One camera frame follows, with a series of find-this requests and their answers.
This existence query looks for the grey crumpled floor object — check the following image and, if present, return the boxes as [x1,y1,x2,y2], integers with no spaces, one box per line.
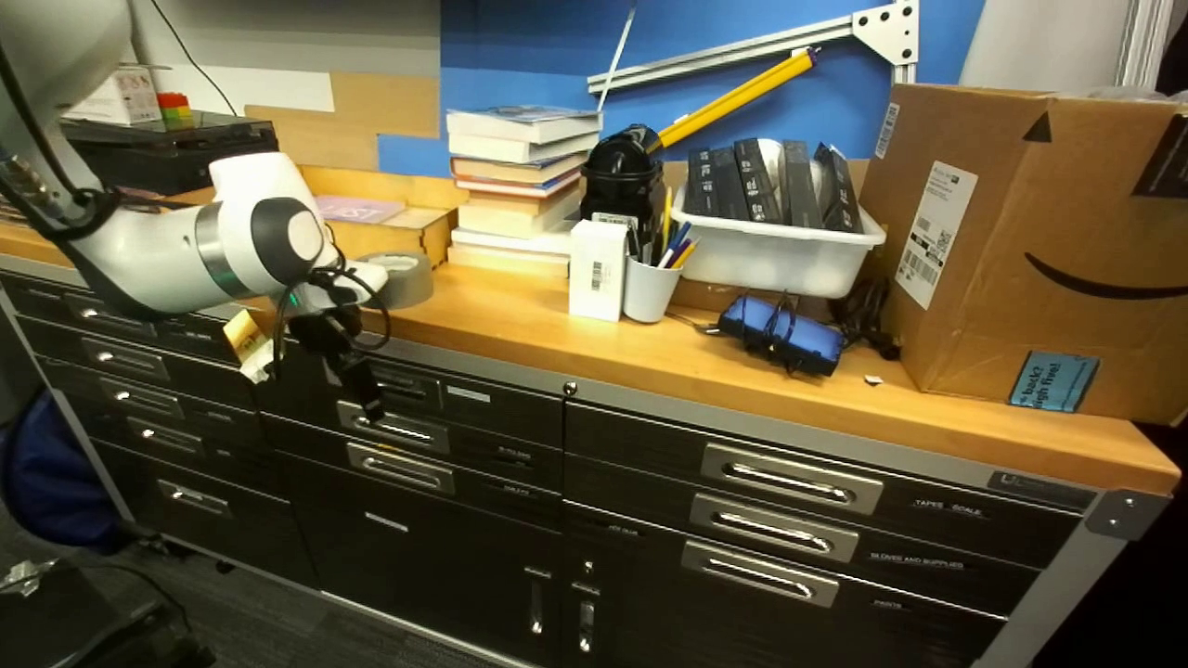
[0,554,62,603]

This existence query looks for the yellow handled tool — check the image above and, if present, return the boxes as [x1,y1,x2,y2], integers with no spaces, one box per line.
[650,45,820,157]

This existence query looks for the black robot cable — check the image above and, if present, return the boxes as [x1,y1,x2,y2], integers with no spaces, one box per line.
[0,47,122,246]

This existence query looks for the pens bundle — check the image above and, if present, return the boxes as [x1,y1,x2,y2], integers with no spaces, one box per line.
[623,214,697,271]

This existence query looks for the blue sticky card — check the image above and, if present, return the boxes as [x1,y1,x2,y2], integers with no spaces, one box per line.
[1005,349,1103,415]

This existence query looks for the black tangled cables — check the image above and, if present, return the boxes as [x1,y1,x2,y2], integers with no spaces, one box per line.
[841,259,909,365]

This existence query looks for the black drawer with silver handle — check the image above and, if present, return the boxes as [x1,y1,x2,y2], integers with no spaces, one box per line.
[265,431,567,531]
[255,389,567,495]
[556,458,1056,621]
[560,401,1098,572]
[15,314,266,412]
[0,275,252,369]
[552,496,1013,668]

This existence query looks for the blue chair seat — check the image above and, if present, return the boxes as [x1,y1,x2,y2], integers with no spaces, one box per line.
[0,389,133,557]

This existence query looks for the wide white book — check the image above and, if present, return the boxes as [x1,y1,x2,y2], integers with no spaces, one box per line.
[445,227,578,271]

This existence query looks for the black equipment box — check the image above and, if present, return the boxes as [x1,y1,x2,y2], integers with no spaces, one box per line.
[60,109,284,197]

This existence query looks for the black metal workbench cabinet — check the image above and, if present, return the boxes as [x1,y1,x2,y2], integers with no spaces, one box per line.
[0,251,1174,668]

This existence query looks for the white book with pale spine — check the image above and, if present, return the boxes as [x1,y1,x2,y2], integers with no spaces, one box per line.
[452,183,586,238]

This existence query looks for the yellow taped wrist attachment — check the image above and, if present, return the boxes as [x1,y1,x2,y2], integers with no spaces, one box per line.
[218,310,284,389]

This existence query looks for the blue fabric pouch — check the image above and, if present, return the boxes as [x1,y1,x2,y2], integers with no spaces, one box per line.
[713,295,851,380]

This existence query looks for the black organizer trays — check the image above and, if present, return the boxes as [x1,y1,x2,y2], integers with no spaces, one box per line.
[679,135,865,238]

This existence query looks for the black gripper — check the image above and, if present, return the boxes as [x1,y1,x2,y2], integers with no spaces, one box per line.
[285,297,391,427]

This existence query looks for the flat cardboard tray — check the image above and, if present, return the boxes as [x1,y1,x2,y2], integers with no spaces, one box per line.
[300,165,461,271]

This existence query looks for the white pen cup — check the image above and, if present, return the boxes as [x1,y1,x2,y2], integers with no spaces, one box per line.
[620,251,682,327]

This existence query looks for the aluminium angle bracket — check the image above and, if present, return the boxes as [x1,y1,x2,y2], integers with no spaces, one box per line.
[582,0,924,99]

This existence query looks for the thin white rod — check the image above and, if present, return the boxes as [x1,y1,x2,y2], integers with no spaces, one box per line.
[589,9,641,129]

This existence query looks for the grey metal leg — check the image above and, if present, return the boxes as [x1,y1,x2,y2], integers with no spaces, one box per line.
[0,291,143,531]

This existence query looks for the large cardboard shipping box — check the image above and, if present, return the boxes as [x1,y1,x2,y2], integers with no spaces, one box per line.
[859,79,1188,431]

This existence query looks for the pink paper sheet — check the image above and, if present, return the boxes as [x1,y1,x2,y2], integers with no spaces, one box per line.
[311,195,414,232]

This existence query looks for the thin tan book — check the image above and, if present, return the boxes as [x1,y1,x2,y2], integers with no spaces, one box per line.
[448,152,594,195]

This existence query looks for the red green signal light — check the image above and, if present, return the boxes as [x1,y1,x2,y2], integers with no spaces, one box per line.
[151,89,198,135]

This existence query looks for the small white carton box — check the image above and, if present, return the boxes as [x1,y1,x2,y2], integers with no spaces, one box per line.
[566,214,632,327]

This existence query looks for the thick white book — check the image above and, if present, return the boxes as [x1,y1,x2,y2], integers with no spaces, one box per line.
[442,105,606,167]

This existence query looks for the white paper strip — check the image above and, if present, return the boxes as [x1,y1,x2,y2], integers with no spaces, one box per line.
[159,66,342,119]

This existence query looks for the white plastic bin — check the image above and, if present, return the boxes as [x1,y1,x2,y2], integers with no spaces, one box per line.
[672,201,891,300]

